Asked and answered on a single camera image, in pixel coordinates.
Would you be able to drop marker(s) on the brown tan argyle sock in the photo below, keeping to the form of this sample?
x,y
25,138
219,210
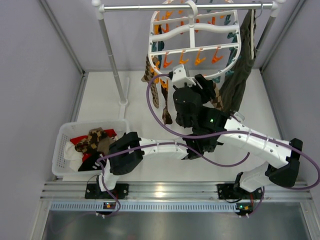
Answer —
x,y
217,100

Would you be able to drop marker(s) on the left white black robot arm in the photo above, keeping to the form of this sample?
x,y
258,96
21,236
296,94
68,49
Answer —
x,y
126,153

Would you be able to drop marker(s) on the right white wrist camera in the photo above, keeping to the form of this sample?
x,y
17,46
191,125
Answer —
x,y
180,77

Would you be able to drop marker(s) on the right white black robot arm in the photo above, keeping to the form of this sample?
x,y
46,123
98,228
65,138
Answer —
x,y
212,127

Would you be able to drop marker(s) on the white round clip hanger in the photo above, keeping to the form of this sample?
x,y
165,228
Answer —
x,y
195,38

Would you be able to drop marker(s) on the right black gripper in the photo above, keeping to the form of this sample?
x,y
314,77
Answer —
x,y
191,86

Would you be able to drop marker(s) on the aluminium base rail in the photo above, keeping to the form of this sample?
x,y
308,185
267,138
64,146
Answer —
x,y
163,197

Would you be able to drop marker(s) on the olive green hanging trousers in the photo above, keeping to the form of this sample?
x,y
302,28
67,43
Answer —
x,y
234,85

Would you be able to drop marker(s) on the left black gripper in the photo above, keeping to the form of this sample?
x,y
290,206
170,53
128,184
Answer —
x,y
194,149

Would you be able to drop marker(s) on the white plastic laundry basket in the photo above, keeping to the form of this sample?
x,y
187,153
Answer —
x,y
70,130

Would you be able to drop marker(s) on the brown yellow argyle sock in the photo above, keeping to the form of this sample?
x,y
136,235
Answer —
x,y
148,75

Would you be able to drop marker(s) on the pile of socks in basket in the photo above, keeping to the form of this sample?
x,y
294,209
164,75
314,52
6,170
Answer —
x,y
83,152

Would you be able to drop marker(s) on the white trouser hanger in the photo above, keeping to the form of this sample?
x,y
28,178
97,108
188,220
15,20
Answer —
x,y
252,33

